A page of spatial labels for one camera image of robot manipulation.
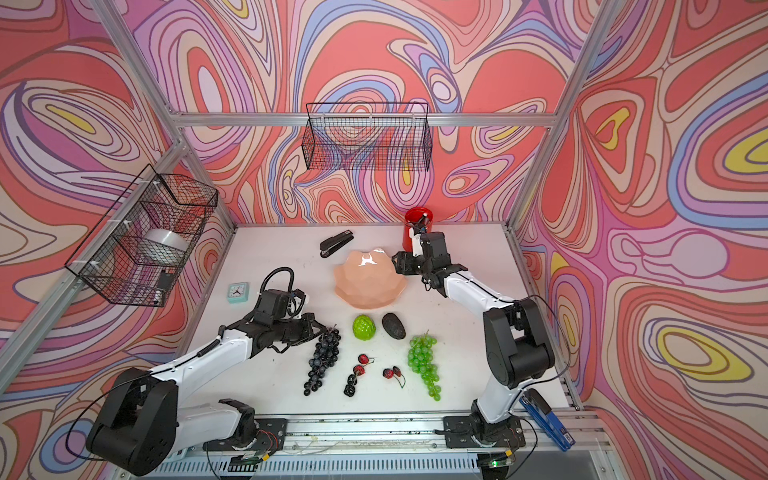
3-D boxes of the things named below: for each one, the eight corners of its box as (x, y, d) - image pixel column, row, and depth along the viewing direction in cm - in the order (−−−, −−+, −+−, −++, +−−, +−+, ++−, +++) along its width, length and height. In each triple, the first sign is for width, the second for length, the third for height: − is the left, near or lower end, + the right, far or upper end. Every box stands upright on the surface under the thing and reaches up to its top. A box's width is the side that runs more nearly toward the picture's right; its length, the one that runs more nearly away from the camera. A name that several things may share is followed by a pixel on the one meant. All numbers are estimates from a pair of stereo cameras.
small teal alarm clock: (227, 302, 100) (223, 297, 98) (233, 287, 104) (229, 282, 102) (246, 302, 100) (243, 297, 98) (252, 287, 104) (248, 282, 102)
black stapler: (323, 259, 111) (321, 251, 107) (317, 252, 113) (315, 244, 110) (355, 240, 117) (354, 232, 113) (349, 233, 119) (347, 226, 116)
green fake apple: (351, 334, 92) (349, 325, 87) (362, 320, 95) (361, 311, 90) (366, 345, 90) (365, 337, 85) (377, 330, 93) (377, 322, 88)
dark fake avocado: (395, 343, 88) (395, 340, 86) (379, 322, 93) (379, 318, 91) (409, 334, 90) (409, 330, 88) (392, 313, 95) (392, 309, 93)
